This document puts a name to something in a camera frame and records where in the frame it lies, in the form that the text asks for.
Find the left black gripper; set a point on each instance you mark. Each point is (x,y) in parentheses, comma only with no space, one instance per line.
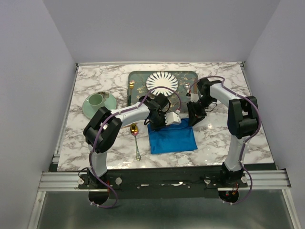
(155,128)

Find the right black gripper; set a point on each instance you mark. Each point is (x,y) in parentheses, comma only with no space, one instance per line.
(194,116)

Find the blue cloth napkin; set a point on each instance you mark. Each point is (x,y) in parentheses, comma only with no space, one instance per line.
(173,138)

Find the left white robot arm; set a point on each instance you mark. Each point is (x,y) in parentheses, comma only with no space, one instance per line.
(102,130)

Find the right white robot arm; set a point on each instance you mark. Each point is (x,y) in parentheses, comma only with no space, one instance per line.
(243,122)

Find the iridescent gold spoon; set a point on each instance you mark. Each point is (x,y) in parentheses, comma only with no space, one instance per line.
(134,130)

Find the silver spoon on tray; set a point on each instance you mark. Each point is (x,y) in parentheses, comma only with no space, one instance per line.
(187,86)

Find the green floral serving tray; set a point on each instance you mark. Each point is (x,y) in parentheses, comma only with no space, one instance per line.
(178,99)

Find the white blue striped plate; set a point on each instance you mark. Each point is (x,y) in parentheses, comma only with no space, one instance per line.
(166,82)

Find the green saucer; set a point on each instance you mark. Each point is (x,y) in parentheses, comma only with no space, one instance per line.
(109,102)

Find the green cup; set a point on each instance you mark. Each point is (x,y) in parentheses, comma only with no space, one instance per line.
(96,101)

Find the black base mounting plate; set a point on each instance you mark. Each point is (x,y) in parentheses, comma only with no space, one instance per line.
(168,182)

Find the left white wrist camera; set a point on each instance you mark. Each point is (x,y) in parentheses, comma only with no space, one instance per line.
(172,118)

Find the gold fork green handle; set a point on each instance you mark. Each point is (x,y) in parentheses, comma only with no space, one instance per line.
(131,86)

